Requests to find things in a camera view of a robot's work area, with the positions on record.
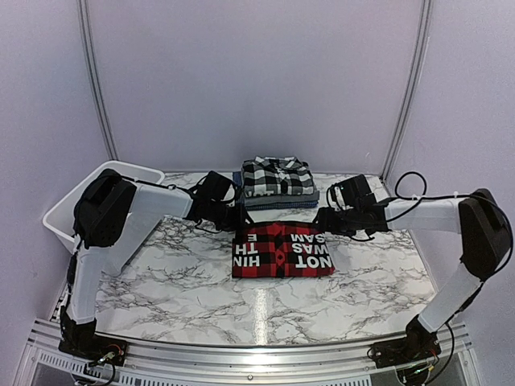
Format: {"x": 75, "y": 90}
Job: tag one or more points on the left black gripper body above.
{"x": 224, "y": 219}

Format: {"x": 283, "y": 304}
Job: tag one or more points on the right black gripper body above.
{"x": 348, "y": 225}

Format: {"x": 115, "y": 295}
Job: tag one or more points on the red black plaid shirt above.
{"x": 280, "y": 249}

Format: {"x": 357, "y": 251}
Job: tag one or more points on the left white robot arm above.
{"x": 100, "y": 216}

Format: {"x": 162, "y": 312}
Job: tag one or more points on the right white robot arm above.
{"x": 486, "y": 234}

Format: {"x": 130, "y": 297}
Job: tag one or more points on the blue checked folded shirt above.
{"x": 279, "y": 206}

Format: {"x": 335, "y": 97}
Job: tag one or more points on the black white plaid folded shirt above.
{"x": 267, "y": 176}

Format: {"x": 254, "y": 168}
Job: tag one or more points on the white plastic bin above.
{"x": 60, "y": 218}

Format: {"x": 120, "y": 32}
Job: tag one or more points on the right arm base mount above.
{"x": 396, "y": 352}

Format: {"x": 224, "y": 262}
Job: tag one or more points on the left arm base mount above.
{"x": 101, "y": 347}

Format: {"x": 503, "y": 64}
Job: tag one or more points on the right wall aluminium profile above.
{"x": 414, "y": 77}

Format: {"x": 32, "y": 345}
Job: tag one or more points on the wall aluminium profile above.
{"x": 86, "y": 33}
{"x": 414, "y": 77}

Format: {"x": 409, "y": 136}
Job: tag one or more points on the aluminium front frame rail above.
{"x": 160, "y": 363}

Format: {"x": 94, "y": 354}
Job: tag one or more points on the left wall aluminium profile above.
{"x": 86, "y": 33}

